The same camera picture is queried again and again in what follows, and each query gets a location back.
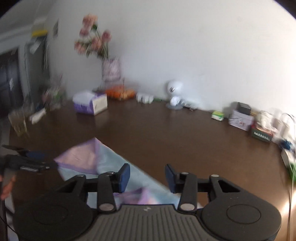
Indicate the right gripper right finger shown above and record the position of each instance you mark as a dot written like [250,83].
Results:
[185,184]

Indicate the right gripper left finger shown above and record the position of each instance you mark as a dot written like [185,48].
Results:
[109,183]

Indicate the blue and purple garment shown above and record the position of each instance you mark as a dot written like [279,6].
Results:
[92,158]

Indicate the person's left hand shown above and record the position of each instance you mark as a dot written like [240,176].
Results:
[7,189]

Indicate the glass cup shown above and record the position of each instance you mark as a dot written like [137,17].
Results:
[18,121]

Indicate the small green white box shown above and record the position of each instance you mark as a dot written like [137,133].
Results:
[216,115]

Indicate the purple white tissue pack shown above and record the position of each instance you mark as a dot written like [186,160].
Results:
[91,103]

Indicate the lavender tin box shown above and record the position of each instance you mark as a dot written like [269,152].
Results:
[241,117]

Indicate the dark green tissue box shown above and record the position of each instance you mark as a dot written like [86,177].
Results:
[261,133]

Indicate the orange snack packet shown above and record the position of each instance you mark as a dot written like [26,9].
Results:
[119,92]

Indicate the white small bottles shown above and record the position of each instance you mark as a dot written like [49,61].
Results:
[144,98]

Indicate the green flat package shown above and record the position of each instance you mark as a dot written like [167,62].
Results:
[288,158]

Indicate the grey cabinet with papers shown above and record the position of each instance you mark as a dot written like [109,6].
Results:
[36,61]

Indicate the patterned flower vase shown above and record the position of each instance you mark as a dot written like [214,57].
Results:
[111,70]

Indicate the pink artificial flowers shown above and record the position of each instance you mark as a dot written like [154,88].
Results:
[92,41]

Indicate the white round desk camera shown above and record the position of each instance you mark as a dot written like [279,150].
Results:
[175,90]

